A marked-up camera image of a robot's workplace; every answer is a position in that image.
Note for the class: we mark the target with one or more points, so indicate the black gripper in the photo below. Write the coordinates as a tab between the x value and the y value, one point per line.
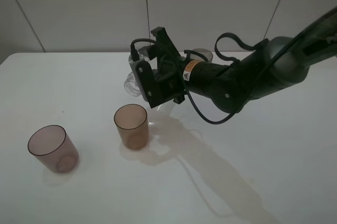
169	67

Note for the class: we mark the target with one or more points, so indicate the clear plastic water bottle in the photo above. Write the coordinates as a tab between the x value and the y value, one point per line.
132	87

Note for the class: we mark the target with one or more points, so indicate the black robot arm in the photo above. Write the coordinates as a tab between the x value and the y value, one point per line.
274	65

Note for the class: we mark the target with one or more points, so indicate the grey translucent plastic cup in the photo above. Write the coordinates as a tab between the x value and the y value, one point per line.
206	53

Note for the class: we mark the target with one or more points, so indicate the orange translucent plastic cup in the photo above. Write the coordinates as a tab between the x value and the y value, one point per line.
132	125

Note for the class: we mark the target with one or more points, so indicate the purple translucent plastic cup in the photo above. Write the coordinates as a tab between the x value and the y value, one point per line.
52	146

